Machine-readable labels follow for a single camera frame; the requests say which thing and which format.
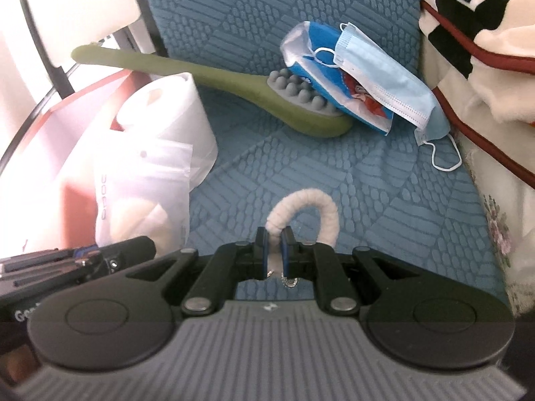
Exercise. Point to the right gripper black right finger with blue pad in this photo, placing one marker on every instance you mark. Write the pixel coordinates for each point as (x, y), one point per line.
(320, 264)

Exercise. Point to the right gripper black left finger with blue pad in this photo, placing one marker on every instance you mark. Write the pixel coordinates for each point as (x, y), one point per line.
(224, 270)

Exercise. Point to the clear zip bag with puff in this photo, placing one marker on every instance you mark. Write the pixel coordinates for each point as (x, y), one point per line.
(116, 186)

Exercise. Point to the light blue face mask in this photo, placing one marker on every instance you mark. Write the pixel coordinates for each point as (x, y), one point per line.
(392, 85)

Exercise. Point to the blue plastic snack packet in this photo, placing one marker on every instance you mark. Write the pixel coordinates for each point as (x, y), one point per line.
(308, 52)

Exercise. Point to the person's left hand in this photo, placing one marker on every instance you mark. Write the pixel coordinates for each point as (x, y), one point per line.
(18, 363)

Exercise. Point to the pink cardboard box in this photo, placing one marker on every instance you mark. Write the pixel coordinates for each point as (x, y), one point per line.
(47, 195)

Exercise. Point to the blue quilted sofa cover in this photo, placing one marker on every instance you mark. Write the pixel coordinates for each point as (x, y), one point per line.
(412, 202)

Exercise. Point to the green massage brush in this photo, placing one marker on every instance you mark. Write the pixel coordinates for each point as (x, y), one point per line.
(282, 94)

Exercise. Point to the white toilet paper roll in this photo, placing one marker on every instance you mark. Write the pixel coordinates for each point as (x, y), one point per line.
(165, 123)

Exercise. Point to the cream red fleece blanket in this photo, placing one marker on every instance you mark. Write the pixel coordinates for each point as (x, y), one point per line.
(478, 56)

